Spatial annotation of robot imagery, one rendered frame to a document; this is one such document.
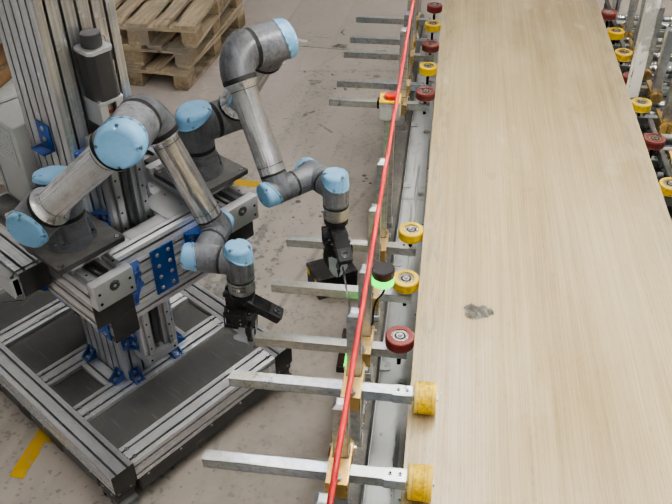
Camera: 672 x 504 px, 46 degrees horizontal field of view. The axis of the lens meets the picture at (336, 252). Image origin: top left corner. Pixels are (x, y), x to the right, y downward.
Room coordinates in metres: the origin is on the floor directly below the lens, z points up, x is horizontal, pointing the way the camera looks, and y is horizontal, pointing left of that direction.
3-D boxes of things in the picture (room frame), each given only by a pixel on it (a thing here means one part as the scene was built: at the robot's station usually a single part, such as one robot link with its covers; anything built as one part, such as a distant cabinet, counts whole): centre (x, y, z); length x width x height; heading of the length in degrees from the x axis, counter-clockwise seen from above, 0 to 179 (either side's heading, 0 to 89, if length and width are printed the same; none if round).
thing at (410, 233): (2.07, -0.25, 0.85); 0.08 x 0.08 x 0.11
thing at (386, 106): (2.38, -0.19, 1.18); 0.07 x 0.07 x 0.08; 82
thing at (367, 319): (1.63, -0.08, 0.87); 0.03 x 0.03 x 0.48; 82
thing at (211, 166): (2.24, 0.44, 1.09); 0.15 x 0.15 x 0.10
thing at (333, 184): (1.88, 0.00, 1.20); 0.09 x 0.08 x 0.11; 38
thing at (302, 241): (2.10, -0.05, 0.82); 0.43 x 0.03 x 0.04; 82
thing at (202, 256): (1.68, 0.35, 1.12); 0.11 x 0.11 x 0.08; 79
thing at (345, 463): (1.11, 0.00, 0.95); 0.13 x 0.06 x 0.05; 172
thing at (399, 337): (1.58, -0.17, 0.85); 0.08 x 0.08 x 0.11
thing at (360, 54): (3.58, -0.27, 0.83); 0.43 x 0.03 x 0.04; 82
